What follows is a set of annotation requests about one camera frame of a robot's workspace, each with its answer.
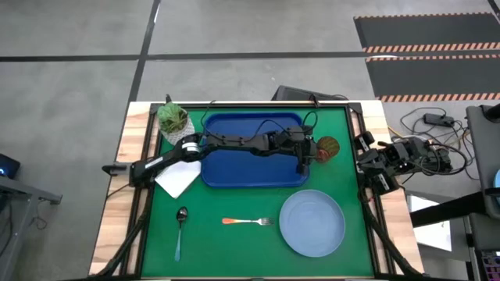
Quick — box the black floor cable tangle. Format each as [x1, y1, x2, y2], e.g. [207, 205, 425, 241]
[398, 106, 481, 183]

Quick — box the fork with orange handle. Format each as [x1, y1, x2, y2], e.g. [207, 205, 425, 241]
[221, 216, 275, 227]

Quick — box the black device with blue light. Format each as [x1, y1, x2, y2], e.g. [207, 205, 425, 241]
[0, 152, 21, 180]

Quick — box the green table mat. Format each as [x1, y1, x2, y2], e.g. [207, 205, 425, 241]
[140, 105, 376, 279]

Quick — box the black power adapter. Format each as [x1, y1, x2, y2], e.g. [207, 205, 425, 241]
[423, 112, 455, 127]

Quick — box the black aluminium table frame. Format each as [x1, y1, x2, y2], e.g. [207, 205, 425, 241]
[87, 101, 425, 281]

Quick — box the white folded napkin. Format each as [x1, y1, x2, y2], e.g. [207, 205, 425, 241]
[154, 159, 203, 200]

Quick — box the light blue round plate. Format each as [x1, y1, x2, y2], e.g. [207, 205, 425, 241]
[278, 189, 347, 258]

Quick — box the black hazard-striped floor mat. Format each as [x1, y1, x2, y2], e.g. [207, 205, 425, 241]
[365, 53, 500, 103]
[353, 11, 500, 55]

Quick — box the grey metal stand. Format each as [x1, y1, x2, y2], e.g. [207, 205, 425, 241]
[0, 175, 63, 281]

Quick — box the white paper sheet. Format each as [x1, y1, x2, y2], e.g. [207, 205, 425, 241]
[405, 194, 453, 253]

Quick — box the dark blue plastic tray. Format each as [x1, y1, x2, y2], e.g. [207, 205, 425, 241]
[200, 112, 312, 189]

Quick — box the black keyboard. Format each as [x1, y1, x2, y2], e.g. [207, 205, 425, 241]
[479, 249, 500, 281]

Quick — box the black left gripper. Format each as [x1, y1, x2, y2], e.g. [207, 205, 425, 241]
[279, 125, 325, 175]

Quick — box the black case behind table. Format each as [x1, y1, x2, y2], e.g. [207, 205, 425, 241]
[271, 84, 348, 102]

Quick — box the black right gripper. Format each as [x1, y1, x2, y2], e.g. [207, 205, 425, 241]
[354, 131, 400, 195]

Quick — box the plant in patterned white pot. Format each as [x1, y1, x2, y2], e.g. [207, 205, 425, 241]
[156, 101, 196, 147]

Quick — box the spoon with light blue handle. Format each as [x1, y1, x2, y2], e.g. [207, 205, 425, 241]
[173, 205, 190, 263]

